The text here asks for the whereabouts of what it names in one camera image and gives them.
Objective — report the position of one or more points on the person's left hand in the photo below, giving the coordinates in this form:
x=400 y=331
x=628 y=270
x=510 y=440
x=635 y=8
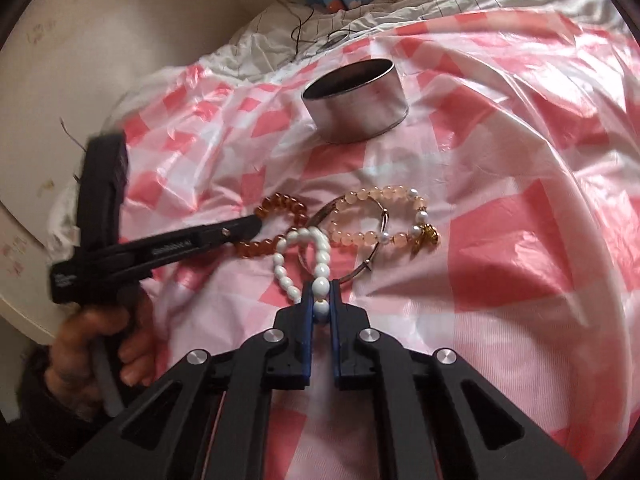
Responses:
x=70 y=355

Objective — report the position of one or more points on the thin brown twig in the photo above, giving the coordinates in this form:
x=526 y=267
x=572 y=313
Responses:
x=70 y=132

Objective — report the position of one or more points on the red white checkered plastic sheet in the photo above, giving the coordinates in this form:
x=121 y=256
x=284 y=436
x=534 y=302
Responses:
x=500 y=160

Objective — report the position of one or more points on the person's left forearm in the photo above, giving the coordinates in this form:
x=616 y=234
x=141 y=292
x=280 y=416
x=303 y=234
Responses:
x=30 y=420

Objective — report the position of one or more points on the silver bangle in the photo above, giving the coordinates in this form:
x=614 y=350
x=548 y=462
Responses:
x=320 y=217

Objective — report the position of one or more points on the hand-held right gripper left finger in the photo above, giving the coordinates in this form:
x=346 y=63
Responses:
x=306 y=330

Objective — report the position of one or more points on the round metal tin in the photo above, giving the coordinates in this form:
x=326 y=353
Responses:
x=350 y=115

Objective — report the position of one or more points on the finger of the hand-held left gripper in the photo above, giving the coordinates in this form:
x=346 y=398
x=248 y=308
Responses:
x=210 y=236

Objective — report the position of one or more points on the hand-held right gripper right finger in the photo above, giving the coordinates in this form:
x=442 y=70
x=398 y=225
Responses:
x=336 y=340

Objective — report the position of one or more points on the white striped bed sheet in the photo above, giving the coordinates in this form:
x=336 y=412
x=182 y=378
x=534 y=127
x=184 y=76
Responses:
x=400 y=10

